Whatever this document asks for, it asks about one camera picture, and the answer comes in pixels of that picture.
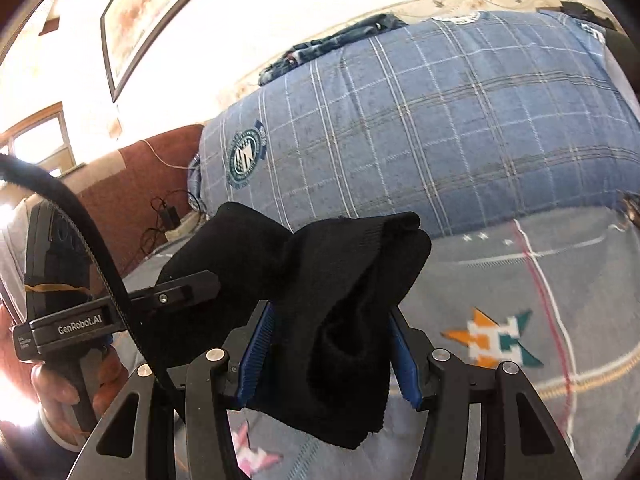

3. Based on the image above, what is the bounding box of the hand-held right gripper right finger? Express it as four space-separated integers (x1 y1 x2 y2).
386 304 584 480

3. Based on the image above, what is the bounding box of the thin white cable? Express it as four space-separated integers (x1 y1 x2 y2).
139 139 195 170

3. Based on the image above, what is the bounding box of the framed wall picture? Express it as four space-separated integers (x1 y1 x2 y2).
100 0 242 104

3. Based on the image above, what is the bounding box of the dark blue patterned cloth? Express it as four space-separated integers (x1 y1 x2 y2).
257 12 407 87

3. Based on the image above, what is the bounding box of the black cloth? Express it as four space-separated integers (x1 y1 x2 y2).
537 2 617 32

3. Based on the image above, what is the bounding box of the grey star-patterned bed sheet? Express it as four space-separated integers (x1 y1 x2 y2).
120 204 640 480

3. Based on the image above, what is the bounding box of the person's white shirt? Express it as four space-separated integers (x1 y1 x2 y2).
0 199 32 322

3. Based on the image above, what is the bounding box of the person's left hand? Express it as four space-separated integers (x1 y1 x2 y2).
30 344 132 448

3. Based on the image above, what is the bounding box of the wooden framed window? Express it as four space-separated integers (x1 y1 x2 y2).
0 101 77 177

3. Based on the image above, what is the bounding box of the black braided cable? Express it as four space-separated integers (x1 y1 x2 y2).
0 154 183 406

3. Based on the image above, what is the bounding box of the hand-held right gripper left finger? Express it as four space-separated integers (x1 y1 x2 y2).
65 300 276 480

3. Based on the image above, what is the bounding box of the black sock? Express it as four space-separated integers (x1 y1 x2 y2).
155 202 434 451

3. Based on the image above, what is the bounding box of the black charger with cable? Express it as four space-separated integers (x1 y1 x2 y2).
141 189 202 257

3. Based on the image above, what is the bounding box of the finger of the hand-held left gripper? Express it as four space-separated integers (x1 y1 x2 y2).
127 270 222 319

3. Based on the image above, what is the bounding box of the brown headboard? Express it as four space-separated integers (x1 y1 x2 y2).
75 122 207 272

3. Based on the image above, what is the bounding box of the blue plaid pillow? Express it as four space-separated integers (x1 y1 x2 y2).
187 9 640 241

